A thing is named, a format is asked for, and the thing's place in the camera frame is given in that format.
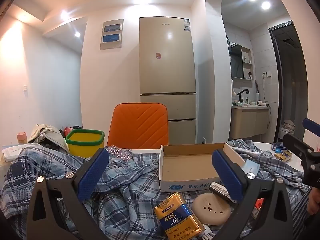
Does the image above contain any orange quilted chair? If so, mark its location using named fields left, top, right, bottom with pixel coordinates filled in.
left=107, top=103, right=169, bottom=149

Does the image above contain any mirror cabinet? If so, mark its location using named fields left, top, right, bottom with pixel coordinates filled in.
left=229, top=42, right=253, bottom=80

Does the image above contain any beige vanity cabinet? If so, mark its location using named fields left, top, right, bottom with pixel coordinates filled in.
left=229, top=105, right=270, bottom=140

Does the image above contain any white bin with cloth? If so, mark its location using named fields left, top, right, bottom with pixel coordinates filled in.
left=279, top=120, right=297, bottom=143

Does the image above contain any small blue box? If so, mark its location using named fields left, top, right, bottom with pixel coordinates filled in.
left=271, top=142, right=288, bottom=153

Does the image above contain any beige refrigerator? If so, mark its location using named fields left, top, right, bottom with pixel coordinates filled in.
left=139, top=17, right=197, bottom=145

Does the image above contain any white cable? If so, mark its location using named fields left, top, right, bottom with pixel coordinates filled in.
left=200, top=224, right=220, bottom=240

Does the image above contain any black faucet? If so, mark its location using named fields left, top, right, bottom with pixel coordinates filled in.
left=237, top=89, right=250, bottom=103

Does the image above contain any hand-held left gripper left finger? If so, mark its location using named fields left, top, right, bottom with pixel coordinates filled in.
left=26, top=148, right=110, bottom=240

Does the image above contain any person's right hand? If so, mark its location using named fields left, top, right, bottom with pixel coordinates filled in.
left=307, top=187, right=320, bottom=215

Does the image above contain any grey wall panel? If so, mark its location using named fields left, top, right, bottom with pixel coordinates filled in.
left=100, top=19, right=124, bottom=50

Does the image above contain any pile of beige clothes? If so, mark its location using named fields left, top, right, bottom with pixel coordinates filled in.
left=27, top=124, right=69, bottom=153

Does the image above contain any yellow bin with green rim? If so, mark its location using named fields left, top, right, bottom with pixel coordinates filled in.
left=65, top=129, right=105, bottom=158

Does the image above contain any dark door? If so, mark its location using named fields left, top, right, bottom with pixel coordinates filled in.
left=269, top=21, right=308, bottom=143

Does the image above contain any beige round perforated case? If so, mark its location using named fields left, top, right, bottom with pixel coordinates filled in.
left=192, top=194, right=232, bottom=227

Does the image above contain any red packet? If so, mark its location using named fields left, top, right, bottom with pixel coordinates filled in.
left=255, top=197, right=265, bottom=218

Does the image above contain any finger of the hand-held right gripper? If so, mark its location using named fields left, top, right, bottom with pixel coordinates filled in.
left=302, top=118, right=320, bottom=137
left=282, top=133, right=314, bottom=157

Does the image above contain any cardboard box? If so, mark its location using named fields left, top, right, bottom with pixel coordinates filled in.
left=159, top=142, right=247, bottom=193

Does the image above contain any dark small box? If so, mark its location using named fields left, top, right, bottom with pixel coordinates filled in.
left=209, top=182, right=238, bottom=203

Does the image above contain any rhinestone sheet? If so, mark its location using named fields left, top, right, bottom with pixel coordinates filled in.
left=106, top=145, right=133, bottom=159

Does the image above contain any yellow blue packet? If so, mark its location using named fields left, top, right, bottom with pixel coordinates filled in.
left=153, top=192, right=205, bottom=240

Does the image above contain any small gold box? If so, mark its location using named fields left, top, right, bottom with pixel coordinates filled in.
left=274, top=151, right=293, bottom=162

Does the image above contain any blue plaid blanket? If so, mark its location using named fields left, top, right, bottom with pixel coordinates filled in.
left=0, top=139, right=313, bottom=240

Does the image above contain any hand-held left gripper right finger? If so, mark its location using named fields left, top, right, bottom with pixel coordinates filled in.
left=211, top=149, right=294, bottom=240

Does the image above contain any white printed packet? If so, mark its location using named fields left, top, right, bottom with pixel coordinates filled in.
left=2, top=144, right=33, bottom=162

